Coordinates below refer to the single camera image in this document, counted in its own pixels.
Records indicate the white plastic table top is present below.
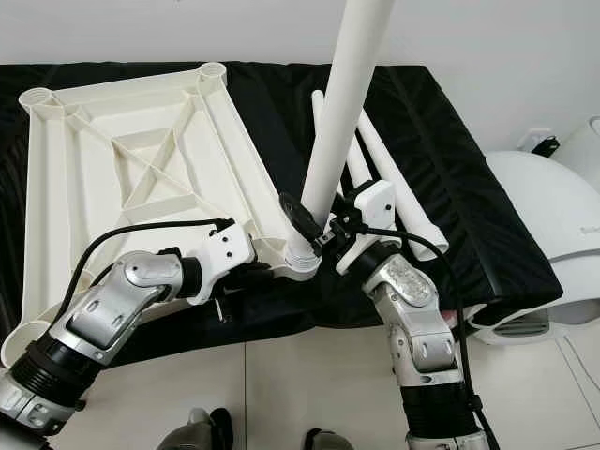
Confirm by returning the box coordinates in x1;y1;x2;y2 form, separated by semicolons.
2;62;324;371

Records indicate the silver robot right leg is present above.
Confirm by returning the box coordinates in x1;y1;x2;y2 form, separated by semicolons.
305;428;357;450

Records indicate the white rounded appliance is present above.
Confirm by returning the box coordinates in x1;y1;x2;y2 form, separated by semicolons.
469;148;600;346

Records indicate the white rounded bin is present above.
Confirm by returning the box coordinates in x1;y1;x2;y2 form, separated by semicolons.
558;117;600;170

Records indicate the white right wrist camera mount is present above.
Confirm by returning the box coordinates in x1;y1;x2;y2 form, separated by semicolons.
336;180;399;276

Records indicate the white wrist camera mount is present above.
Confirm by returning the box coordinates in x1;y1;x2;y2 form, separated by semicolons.
186;222;256;303
336;180;399;276

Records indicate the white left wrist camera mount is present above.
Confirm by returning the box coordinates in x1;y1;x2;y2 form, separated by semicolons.
186;222;256;303

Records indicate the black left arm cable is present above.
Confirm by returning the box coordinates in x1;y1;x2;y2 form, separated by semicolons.
61;217;235;320

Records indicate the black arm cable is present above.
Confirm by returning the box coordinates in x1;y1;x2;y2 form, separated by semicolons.
356;225;503;450
61;217;235;320

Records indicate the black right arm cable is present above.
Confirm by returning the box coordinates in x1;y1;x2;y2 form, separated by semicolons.
356;225;503;450

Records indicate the white wall socket with plug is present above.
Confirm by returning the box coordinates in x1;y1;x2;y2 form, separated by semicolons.
518;127;562;156

